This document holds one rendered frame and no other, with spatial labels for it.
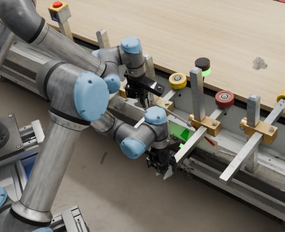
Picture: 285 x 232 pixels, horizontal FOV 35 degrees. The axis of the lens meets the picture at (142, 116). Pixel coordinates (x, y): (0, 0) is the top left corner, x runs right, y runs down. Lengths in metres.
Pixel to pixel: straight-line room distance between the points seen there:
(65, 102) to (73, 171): 1.88
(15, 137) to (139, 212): 1.13
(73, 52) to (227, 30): 1.04
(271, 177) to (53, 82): 1.07
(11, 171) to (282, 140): 1.15
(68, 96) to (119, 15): 1.49
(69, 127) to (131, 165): 1.79
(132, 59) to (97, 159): 1.42
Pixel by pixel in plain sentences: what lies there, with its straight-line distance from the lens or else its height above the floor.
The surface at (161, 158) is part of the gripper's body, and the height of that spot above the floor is 0.97.
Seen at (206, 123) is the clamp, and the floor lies 0.87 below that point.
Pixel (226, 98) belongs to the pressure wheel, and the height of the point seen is 0.91.
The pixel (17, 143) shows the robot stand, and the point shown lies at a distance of 1.79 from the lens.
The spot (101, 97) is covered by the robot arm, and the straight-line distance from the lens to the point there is 1.17.
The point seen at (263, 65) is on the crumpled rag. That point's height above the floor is 0.91.
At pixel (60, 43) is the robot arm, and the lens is 1.52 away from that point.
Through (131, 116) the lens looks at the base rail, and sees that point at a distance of 2.23.
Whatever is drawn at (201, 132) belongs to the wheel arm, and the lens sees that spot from 1.87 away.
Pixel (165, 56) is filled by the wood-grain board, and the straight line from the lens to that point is 2.22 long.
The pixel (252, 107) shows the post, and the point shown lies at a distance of 1.67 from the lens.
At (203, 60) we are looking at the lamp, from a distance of 1.78.
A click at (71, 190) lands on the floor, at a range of 2.92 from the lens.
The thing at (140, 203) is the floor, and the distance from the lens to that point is 2.75.
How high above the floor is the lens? 2.23
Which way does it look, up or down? 44 degrees down
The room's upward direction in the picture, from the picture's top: 12 degrees counter-clockwise
